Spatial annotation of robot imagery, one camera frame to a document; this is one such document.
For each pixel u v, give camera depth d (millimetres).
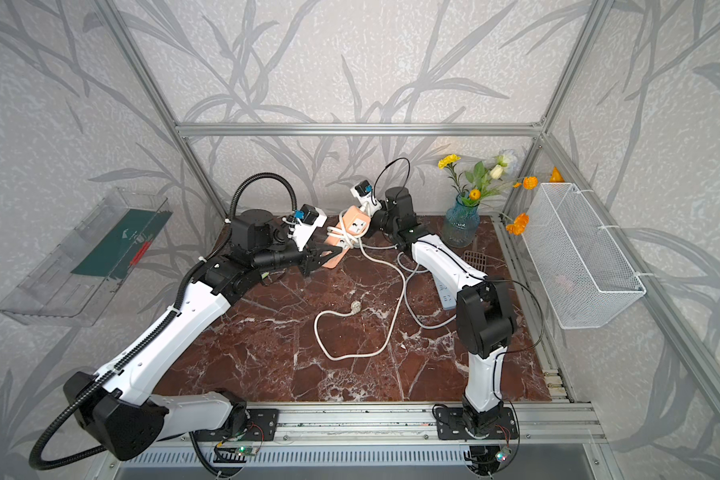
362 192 724
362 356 854
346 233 640
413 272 1019
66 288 637
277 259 581
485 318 496
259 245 541
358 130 959
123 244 690
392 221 689
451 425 728
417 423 753
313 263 597
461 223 1023
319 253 620
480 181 945
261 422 742
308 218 568
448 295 939
